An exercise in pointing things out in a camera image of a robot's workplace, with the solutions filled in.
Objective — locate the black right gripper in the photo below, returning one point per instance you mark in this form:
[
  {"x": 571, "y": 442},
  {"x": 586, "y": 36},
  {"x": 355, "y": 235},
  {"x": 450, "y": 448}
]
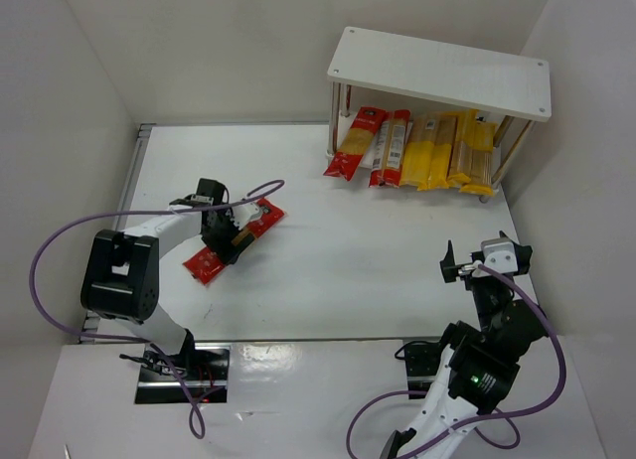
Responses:
[{"x": 473, "y": 268}]

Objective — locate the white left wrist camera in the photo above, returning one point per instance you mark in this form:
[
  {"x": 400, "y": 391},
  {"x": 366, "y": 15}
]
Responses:
[{"x": 244, "y": 213}]

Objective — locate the yellow spaghetti bag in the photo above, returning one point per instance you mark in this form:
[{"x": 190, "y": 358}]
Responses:
[
  {"x": 461, "y": 155},
  {"x": 438, "y": 136},
  {"x": 418, "y": 151},
  {"x": 481, "y": 163}
]

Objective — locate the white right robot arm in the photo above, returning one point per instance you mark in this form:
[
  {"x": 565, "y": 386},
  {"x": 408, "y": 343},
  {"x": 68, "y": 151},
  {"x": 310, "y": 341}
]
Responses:
[{"x": 476, "y": 367}]

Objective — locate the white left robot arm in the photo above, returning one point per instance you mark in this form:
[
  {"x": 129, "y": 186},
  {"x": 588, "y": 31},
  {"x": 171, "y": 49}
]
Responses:
[{"x": 121, "y": 281}]

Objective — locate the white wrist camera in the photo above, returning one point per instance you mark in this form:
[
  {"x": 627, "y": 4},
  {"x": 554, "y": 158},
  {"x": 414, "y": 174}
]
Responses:
[
  {"x": 244, "y": 213},
  {"x": 498, "y": 254}
]

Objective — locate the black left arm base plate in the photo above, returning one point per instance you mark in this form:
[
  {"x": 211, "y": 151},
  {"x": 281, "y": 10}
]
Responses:
[{"x": 207, "y": 382}]

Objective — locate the white two-tier shelf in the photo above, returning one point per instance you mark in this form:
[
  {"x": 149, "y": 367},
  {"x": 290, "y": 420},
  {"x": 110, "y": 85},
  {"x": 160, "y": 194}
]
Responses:
[{"x": 508, "y": 87}]

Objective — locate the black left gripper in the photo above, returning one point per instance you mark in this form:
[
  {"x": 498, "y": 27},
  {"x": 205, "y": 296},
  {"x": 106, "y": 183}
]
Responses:
[{"x": 225, "y": 241}]

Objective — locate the red white-backed spaghetti bag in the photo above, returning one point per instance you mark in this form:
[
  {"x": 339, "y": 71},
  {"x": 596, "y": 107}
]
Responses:
[{"x": 389, "y": 148}]

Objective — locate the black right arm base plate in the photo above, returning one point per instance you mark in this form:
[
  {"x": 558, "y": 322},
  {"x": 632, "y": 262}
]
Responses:
[{"x": 421, "y": 360}]

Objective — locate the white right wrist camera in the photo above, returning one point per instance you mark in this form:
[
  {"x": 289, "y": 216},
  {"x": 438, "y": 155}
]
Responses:
[{"x": 498, "y": 254}]

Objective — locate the red spaghetti bag on shelf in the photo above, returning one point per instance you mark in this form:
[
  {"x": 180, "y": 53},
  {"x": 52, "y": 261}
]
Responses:
[{"x": 356, "y": 143}]

